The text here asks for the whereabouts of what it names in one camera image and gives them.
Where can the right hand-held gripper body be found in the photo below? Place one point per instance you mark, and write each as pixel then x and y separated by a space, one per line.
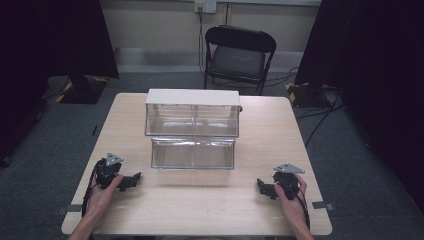
pixel 287 183

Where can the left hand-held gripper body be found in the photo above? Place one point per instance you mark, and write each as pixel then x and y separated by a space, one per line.
pixel 107 171

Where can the person's right hand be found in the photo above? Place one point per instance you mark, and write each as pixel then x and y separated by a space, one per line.
pixel 290 206

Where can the person's left hand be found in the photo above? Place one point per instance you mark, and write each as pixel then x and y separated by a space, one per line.
pixel 101 198

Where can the grey tape strip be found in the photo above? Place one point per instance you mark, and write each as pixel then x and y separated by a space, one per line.
pixel 323 205
pixel 69 209

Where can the clear plastic drawer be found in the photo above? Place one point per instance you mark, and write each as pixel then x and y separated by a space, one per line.
pixel 193 153

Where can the black stand base yellow tape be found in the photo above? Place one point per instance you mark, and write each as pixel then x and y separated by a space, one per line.
pixel 305 95
pixel 81 90

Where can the clear cabinet with white top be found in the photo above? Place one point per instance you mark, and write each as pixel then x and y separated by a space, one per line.
pixel 192 110

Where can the black folding chair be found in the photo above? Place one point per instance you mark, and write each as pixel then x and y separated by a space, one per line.
pixel 237 56

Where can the dark curtain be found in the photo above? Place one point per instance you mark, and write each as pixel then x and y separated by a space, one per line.
pixel 376 66
pixel 40 50

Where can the white wall outlet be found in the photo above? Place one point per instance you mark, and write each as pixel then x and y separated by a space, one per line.
pixel 205 5

